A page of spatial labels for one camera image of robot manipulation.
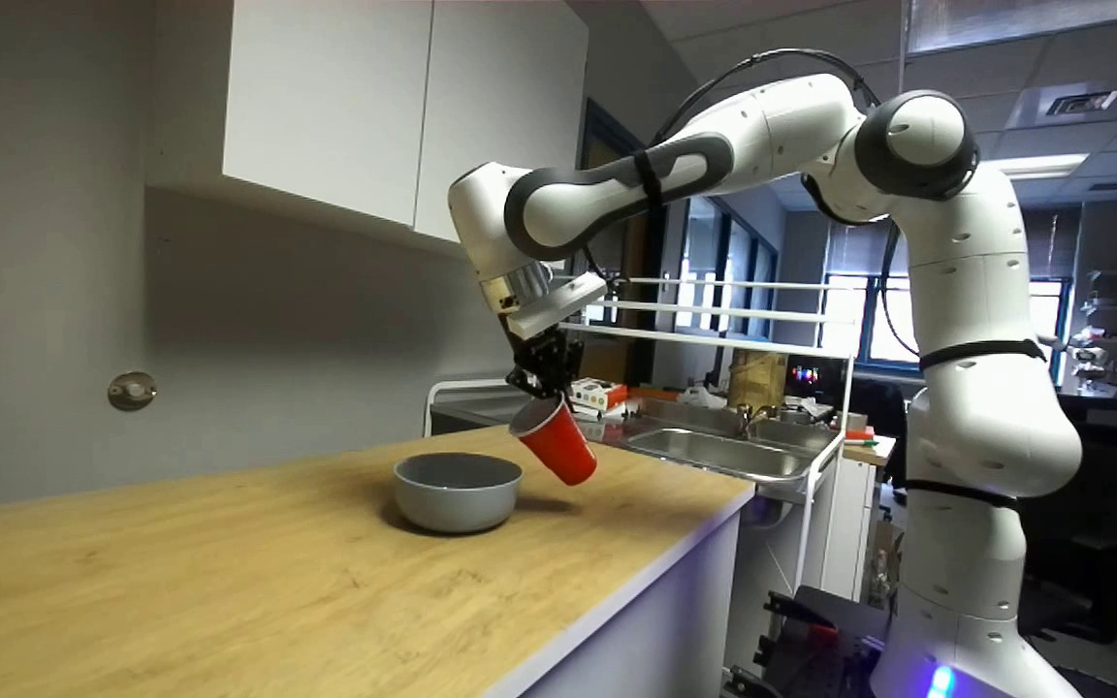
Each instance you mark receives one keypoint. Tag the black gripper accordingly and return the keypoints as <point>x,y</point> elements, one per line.
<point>554,349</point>

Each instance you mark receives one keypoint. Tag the red plastic cup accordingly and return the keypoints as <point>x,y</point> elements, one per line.
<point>562,446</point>

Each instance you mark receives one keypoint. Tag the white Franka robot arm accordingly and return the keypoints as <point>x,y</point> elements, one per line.
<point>971,390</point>

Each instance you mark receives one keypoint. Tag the grey ceramic bowl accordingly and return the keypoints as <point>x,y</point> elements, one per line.
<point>454,500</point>

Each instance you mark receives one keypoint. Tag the red and white box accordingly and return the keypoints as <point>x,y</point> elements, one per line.
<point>599,391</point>

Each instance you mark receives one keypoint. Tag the stainless steel sink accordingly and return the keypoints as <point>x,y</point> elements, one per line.
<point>726,452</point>

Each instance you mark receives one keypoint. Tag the brown paper package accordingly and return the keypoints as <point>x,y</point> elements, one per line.
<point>759,381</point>

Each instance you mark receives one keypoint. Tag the black box with red parts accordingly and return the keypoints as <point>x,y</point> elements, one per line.
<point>824,641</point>

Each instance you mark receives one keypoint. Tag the ceiling light panel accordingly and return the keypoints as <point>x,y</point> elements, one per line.
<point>1039,162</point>

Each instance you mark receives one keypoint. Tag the black office chair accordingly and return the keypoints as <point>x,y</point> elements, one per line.
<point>1096,545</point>

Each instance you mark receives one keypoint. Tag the ceiling air vent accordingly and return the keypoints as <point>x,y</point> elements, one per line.
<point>1063,100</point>

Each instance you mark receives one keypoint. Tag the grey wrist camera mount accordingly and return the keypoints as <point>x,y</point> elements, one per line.
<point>562,294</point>

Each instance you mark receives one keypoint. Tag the white wall cabinet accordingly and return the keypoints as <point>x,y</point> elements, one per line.
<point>378,100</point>

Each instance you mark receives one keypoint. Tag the round metal wall knob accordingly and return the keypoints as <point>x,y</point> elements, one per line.
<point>131,390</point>

